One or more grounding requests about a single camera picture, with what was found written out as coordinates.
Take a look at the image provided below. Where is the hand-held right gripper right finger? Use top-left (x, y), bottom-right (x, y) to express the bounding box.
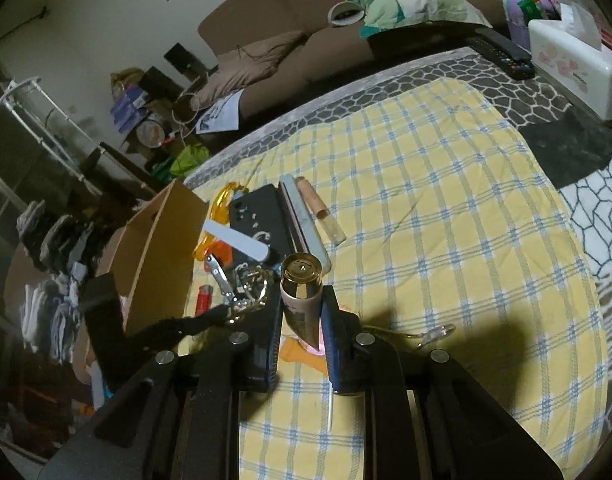
top-left (321, 285), bottom-right (562, 480)

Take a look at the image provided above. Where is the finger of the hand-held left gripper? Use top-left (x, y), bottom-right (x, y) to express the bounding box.
top-left (80, 275), bottom-right (132, 386)
top-left (126, 305), bottom-right (237, 357)

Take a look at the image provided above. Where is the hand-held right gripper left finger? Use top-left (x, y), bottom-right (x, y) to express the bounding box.
top-left (38, 287), bottom-right (287, 480)

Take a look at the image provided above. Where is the gold capped cosmetic bottle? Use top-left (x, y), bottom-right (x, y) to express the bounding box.
top-left (280, 254), bottom-right (324, 353)

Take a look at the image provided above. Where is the cardboard box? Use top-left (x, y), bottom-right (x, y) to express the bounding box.
top-left (73, 180), bottom-right (211, 391)

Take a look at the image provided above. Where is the orange paper piece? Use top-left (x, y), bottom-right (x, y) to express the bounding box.
top-left (278, 335), bottom-right (331, 373)

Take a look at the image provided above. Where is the silver nail clipper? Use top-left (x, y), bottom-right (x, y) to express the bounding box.
top-left (205, 254), bottom-right (237, 306)

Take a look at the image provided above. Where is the metal key bunch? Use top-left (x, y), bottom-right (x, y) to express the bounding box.
top-left (231, 265), bottom-right (281, 311)

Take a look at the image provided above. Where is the pile of clothes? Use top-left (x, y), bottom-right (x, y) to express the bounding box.
top-left (16, 200), bottom-right (116, 361)

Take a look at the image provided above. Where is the white nail file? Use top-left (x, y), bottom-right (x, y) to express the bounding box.
top-left (203, 220), bottom-right (271, 263)

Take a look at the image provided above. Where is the clear plastic spoon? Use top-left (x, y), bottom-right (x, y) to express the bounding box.
top-left (361, 322), bottom-right (457, 351)

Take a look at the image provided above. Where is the orange plastic hair clip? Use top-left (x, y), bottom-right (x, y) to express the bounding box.
top-left (193, 182), bottom-right (249, 261)

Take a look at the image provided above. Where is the black phone case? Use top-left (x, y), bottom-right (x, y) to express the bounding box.
top-left (228, 184), bottom-right (294, 273)

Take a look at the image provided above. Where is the beige cosmetic tube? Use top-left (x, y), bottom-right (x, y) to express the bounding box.
top-left (295, 176), bottom-right (347, 247)

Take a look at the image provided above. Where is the yellow plaid cloth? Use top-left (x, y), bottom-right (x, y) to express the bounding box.
top-left (183, 77), bottom-right (609, 480)

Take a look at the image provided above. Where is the purple carton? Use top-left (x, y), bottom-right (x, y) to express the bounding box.
top-left (110, 85), bottom-right (149, 128)

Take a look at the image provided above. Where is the white printed paper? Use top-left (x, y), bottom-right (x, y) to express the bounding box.
top-left (196, 91), bottom-right (243, 135)

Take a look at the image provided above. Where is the white metal rack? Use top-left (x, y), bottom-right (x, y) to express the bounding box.
top-left (0, 76), bottom-right (104, 196)

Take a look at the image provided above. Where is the black speaker box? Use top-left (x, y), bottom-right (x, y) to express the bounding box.
top-left (163, 42), bottom-right (207, 81)

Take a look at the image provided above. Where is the brown blanket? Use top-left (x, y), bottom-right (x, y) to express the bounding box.
top-left (191, 30), bottom-right (307, 111)

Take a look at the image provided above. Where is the white black-lined cloth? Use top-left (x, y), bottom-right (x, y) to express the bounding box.
top-left (558, 152), bottom-right (612, 278)

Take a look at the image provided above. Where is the black cloth patch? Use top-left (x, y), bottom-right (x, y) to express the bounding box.
top-left (518, 107), bottom-right (612, 188)

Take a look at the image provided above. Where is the black remote control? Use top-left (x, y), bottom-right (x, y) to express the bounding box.
top-left (466, 27), bottom-right (536, 80)

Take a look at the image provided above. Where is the green patterned bag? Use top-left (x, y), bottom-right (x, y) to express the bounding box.
top-left (341, 0), bottom-right (492, 40)

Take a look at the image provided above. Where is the white tissue box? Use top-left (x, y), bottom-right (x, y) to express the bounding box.
top-left (528, 2), bottom-right (612, 121)

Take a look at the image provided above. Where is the purple container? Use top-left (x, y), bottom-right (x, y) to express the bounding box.
top-left (501, 0), bottom-right (562, 48)

